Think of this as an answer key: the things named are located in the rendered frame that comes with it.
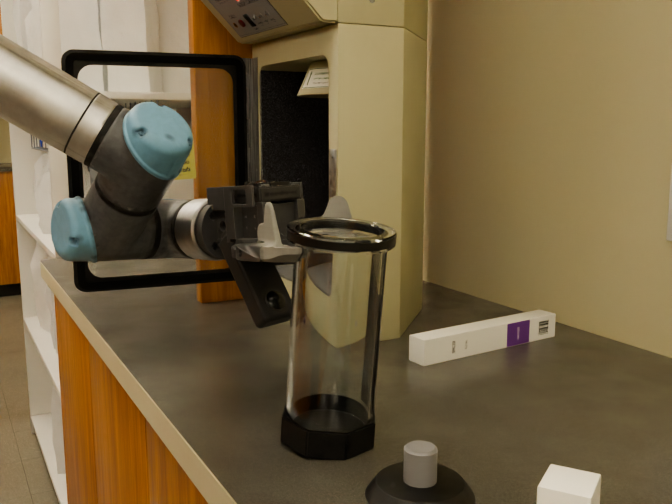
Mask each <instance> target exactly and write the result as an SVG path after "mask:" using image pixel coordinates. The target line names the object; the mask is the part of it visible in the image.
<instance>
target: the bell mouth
mask: <svg viewBox="0 0 672 504"><path fill-rule="evenodd" d="M297 96H298V97H307V98H329V68H328V61H327V60H319V61H313V62H311V64H310V66H309V68H308V71H307V73H306V75H305V78H304V80H303V82H302V85H301V87H300V90H299V92H298V94H297Z"/></svg>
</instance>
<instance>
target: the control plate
mask: <svg viewBox="0 0 672 504"><path fill-rule="evenodd" d="M208 1H209V2H210V3H211V4H212V5H213V7H214V8H215V9H216V10H217V11H218V12H219V13H220V15H221V16H222V17H223V18H224V19H225V20H226V21H227V22H228V24H229V25H230V26H231V27H232V28H233V29H234V30H235V32H236V33H237V34H238V35H239V36H240V37H241V38H243V37H246V36H250V35H253V34H257V33H260V32H264V31H267V30H271V29H274V28H278V27H282V26H285V25H288V24H287V23H286V21H285V20H284V19H283V18H282V17H281V15H280V14H279V13H278V12H277V11H276V9H275V8H274V7H273V6H272V5H271V4H270V2H269V1H268V0H239V2H238V1H237V0H208ZM265 11H267V12H268V13H269V14H270V16H268V15H267V16H265ZM259 13H261V14H262V15H263V18H262V17H261V18H259V17H258V16H259ZM245 14H247V15H248V16H249V18H250V19H251V20H252V21H253V22H254V23H255V24H256V26H254V27H252V26H251V25H250V24H249V23H248V22H247V20H246V19H245V18H244V17H243V15H245ZM253 15H255V16H256V17H257V20H256V19H255V20H253ZM239 19H240V20H242V21H243V22H244V23H245V25H246V26H245V27H242V26H241V25H240V24H239V23H238V20H239ZM233 23H236V24H237V25H238V28H237V27H235V26H234V24H233Z"/></svg>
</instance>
